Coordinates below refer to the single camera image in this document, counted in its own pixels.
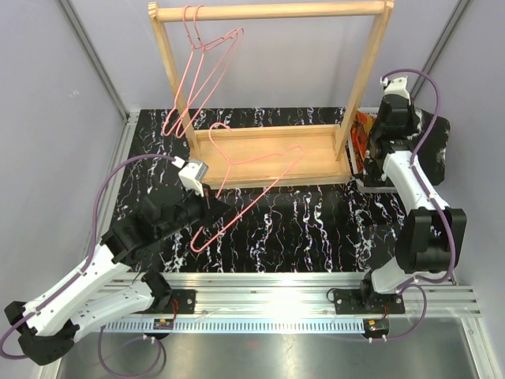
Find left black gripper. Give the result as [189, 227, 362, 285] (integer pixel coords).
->
[157, 182, 231, 242]

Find orange camouflage trousers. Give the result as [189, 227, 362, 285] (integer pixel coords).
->
[349, 111, 376, 175]

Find pink wire hanger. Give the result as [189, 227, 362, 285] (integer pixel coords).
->
[173, 4, 245, 139]
[160, 4, 238, 137]
[189, 122, 305, 253]

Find black white patterned trousers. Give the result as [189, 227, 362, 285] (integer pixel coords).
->
[361, 106, 452, 189]

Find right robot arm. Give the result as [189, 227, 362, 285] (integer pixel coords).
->
[357, 94, 466, 313]

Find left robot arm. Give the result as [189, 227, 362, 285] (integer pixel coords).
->
[5, 192, 230, 366]

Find white plastic basket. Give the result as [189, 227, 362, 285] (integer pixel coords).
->
[347, 107, 396, 193]

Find wooden clothes rack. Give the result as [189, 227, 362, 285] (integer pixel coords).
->
[148, 1, 394, 188]

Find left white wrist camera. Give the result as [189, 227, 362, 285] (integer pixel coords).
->
[172, 156, 208, 197]

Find aluminium mounting rail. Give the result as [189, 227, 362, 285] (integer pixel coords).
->
[91, 272, 481, 318]

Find white slotted cable duct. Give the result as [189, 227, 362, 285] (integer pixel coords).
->
[104, 317, 365, 334]

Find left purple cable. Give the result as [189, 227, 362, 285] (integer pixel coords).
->
[0, 154, 178, 362]

